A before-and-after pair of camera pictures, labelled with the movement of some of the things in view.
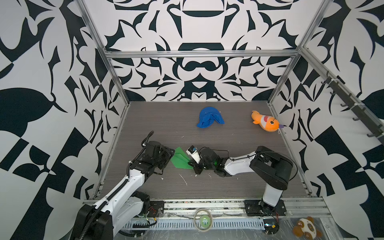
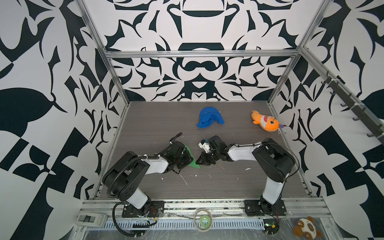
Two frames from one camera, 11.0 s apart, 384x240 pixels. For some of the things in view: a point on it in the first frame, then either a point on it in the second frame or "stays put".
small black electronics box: x=271 y=226 stays put
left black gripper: x=167 y=152 -> x=188 y=157
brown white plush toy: x=306 y=228 stays put
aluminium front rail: x=297 y=208 stays put
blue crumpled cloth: x=207 y=116 stays put
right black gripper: x=196 y=166 -> x=203 y=157
